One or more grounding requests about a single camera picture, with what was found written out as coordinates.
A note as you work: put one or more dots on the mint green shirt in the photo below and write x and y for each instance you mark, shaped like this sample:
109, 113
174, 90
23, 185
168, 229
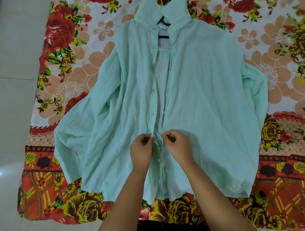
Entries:
202, 95

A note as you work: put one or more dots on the person's right hand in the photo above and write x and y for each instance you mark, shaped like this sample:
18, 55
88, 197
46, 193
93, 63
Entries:
181, 147

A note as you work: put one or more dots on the floral bedsheet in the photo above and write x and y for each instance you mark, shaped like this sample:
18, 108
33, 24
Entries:
281, 185

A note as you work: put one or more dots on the person's left hand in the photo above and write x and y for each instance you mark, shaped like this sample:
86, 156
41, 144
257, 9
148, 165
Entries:
140, 152

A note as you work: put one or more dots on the black trousers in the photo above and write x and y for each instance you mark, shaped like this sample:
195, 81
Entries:
171, 226

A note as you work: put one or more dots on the person's right forearm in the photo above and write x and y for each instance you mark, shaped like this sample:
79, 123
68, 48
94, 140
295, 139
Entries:
214, 200

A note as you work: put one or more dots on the person's left forearm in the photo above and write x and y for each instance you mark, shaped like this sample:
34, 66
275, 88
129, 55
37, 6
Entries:
126, 200

